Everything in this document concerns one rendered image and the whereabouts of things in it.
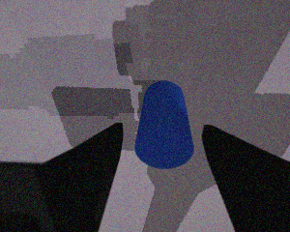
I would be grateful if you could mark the blue marker cap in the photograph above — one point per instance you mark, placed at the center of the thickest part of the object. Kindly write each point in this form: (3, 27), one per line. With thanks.
(164, 138)

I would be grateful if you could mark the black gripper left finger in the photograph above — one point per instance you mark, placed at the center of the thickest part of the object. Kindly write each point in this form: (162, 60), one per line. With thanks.
(67, 193)

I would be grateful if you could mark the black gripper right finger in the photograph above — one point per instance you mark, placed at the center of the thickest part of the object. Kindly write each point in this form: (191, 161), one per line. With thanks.
(253, 183)

